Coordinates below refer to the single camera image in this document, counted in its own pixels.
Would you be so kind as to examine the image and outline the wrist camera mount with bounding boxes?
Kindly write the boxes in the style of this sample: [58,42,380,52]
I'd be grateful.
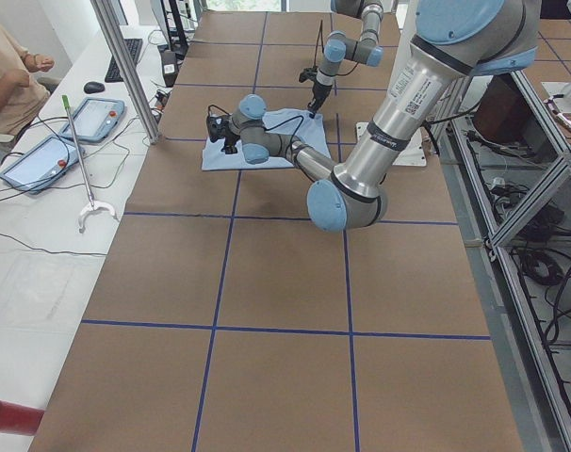
[206,115,229,143]
[299,66,318,83]

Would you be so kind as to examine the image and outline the seated person beige shirt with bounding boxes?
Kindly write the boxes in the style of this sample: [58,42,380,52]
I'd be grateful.
[0,25,55,137]

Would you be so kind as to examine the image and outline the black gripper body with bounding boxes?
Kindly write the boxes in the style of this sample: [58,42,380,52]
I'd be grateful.
[221,120,240,150]
[309,80,333,106]

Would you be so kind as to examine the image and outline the aluminium frame post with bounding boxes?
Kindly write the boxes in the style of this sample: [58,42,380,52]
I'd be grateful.
[90,0,159,145]

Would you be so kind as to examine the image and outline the reacher grabber tool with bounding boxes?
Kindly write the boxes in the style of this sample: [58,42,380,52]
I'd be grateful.
[61,94,119,234]

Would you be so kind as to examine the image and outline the white camera pillar base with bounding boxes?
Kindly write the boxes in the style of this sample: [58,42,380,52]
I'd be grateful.
[346,1,422,172]

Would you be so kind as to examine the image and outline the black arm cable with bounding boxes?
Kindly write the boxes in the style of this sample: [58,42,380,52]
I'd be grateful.
[311,18,362,79]
[205,104,303,152]

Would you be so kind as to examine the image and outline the red fire extinguisher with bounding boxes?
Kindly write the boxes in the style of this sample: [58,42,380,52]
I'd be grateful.
[0,400,44,436]

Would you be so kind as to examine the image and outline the black computer mouse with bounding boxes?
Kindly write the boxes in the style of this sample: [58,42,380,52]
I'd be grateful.
[83,81,106,94]

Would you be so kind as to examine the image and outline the teach pendant near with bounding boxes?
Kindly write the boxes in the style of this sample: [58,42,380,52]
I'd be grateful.
[0,136,79,194]

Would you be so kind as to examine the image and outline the light blue t-shirt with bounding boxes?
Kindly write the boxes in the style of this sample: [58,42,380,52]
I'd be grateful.
[202,108,330,171]

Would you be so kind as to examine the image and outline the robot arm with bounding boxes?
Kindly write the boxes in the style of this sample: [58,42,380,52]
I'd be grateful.
[299,0,384,118]
[206,1,541,232]

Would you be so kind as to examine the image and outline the teach pendant far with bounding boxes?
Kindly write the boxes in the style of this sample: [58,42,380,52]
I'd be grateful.
[71,97,125,144]

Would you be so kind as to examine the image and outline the black keyboard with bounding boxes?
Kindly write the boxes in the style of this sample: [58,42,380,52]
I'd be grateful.
[104,38,144,84]

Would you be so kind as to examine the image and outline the teach pendant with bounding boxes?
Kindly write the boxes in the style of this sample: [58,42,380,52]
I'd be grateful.
[71,97,125,144]
[0,136,79,194]

